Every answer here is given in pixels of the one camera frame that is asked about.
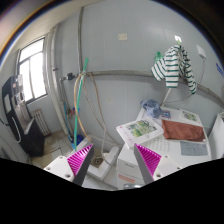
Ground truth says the white appliance top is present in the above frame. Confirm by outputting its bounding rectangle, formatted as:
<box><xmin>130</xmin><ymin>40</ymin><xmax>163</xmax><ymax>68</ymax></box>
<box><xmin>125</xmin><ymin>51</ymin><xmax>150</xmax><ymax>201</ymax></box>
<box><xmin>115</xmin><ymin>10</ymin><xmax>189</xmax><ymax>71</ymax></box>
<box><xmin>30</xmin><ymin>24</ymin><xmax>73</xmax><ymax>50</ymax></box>
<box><xmin>116</xmin><ymin>108</ymin><xmax>211</xmax><ymax>190</ymax></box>

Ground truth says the black water dispenser machine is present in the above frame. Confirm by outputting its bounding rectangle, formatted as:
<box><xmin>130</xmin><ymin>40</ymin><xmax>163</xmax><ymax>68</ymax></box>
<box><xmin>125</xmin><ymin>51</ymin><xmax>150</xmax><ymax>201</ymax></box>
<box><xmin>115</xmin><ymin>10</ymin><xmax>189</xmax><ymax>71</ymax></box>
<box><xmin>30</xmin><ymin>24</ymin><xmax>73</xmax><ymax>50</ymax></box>
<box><xmin>2</xmin><ymin>75</ymin><xmax>44</xmax><ymax>157</ymax></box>

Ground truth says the grey horizontal wall pipe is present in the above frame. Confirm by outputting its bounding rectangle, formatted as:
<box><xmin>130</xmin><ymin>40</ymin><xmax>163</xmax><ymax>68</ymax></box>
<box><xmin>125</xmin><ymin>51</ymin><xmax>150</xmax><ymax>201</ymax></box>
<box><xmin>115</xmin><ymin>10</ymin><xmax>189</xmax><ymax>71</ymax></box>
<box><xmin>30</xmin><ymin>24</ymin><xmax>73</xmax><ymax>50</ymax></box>
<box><xmin>86</xmin><ymin>70</ymin><xmax>224</xmax><ymax>107</ymax></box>

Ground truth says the beige hose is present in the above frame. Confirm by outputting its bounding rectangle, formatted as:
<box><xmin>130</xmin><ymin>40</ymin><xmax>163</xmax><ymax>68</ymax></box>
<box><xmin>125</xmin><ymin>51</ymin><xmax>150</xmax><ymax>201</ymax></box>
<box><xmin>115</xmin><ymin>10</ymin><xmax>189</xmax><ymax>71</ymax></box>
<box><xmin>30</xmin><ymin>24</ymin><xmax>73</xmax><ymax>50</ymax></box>
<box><xmin>73</xmin><ymin>72</ymin><xmax>111</xmax><ymax>161</ymax></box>

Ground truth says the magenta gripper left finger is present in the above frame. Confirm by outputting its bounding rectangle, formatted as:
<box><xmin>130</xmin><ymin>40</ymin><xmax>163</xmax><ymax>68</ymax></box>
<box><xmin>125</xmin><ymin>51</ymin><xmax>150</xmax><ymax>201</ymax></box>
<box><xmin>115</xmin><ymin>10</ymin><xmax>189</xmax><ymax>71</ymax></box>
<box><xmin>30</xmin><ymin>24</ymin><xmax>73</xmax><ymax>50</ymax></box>
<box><xmin>44</xmin><ymin>145</ymin><xmax>94</xmax><ymax>186</ymax></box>

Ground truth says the blue crumpled cloth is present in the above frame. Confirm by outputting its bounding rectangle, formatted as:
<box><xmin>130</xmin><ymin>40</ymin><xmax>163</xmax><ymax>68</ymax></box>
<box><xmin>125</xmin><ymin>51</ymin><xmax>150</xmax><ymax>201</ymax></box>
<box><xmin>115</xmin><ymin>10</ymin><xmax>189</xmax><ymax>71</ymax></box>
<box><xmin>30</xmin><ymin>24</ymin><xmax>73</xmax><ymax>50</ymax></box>
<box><xmin>140</xmin><ymin>99</ymin><xmax>162</xmax><ymax>118</ymax></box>

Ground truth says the white wall radiator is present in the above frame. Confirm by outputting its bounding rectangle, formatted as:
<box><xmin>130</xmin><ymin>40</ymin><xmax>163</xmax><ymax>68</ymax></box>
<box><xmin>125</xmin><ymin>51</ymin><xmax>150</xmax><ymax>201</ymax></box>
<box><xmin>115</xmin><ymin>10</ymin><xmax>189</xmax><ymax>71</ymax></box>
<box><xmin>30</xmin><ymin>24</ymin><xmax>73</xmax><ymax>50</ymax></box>
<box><xmin>33</xmin><ymin>109</ymin><xmax>51</xmax><ymax>137</ymax></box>

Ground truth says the grey vertical wall pipe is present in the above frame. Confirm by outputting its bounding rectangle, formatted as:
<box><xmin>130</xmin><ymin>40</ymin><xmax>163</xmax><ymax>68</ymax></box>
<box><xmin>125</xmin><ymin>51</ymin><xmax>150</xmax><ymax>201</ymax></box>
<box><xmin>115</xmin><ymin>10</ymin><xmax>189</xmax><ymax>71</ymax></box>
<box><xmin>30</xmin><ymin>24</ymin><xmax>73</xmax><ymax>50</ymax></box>
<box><xmin>77</xmin><ymin>7</ymin><xmax>84</xmax><ymax>71</ymax></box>

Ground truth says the brown towel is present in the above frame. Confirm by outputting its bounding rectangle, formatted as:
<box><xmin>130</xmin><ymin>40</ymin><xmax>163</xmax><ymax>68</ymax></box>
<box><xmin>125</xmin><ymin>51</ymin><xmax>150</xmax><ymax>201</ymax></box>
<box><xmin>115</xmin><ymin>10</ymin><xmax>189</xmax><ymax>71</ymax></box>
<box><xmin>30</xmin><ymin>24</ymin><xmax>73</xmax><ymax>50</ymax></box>
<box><xmin>162</xmin><ymin>120</ymin><xmax>205</xmax><ymax>142</ymax></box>

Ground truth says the white wall box with cable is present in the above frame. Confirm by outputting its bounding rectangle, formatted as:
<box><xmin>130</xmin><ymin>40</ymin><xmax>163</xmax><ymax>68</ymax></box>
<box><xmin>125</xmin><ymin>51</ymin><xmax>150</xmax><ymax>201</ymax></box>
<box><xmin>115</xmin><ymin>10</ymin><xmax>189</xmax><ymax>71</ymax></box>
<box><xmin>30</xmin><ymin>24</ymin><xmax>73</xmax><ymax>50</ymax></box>
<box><xmin>196</xmin><ymin>45</ymin><xmax>207</xmax><ymax>60</ymax></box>

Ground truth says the white wall socket plate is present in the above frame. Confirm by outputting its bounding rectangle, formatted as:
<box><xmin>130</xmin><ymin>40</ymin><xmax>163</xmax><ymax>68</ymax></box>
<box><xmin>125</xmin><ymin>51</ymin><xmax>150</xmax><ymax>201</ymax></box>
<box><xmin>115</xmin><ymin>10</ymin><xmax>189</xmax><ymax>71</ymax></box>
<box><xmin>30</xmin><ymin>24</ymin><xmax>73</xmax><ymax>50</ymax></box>
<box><xmin>118</xmin><ymin>33</ymin><xmax>127</xmax><ymax>41</ymax></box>

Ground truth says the green white striped shirt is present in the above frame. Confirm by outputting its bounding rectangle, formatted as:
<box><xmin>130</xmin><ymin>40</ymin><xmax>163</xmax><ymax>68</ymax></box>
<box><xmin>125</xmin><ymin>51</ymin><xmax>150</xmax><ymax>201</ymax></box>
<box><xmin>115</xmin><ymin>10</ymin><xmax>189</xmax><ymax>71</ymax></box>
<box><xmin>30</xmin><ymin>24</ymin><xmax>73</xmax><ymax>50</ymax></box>
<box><xmin>151</xmin><ymin>45</ymin><xmax>197</xmax><ymax>94</ymax></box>

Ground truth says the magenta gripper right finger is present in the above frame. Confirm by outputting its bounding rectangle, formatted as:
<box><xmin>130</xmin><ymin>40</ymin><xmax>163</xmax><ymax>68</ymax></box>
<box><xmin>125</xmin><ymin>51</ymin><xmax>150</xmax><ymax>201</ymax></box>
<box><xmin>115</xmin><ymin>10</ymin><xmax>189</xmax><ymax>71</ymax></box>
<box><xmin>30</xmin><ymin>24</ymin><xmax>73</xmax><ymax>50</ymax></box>
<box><xmin>134</xmin><ymin>144</ymin><xmax>182</xmax><ymax>184</ymax></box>

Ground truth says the white printed cardboard box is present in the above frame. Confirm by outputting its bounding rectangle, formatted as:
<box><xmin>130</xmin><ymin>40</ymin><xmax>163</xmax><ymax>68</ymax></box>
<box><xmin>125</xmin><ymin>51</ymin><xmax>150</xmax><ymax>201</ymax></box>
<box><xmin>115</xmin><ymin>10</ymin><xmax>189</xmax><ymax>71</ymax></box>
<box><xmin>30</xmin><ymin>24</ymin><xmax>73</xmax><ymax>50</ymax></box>
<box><xmin>116</xmin><ymin>118</ymin><xmax>163</xmax><ymax>148</ymax></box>

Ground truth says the window with white frame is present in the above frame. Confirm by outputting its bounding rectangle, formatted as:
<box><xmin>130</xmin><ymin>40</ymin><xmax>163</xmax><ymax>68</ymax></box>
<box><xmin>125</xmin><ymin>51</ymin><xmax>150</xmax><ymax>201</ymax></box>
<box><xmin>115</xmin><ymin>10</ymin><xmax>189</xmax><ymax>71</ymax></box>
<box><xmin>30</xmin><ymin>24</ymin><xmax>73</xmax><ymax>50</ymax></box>
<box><xmin>17</xmin><ymin>38</ymin><xmax>47</xmax><ymax>103</ymax></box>

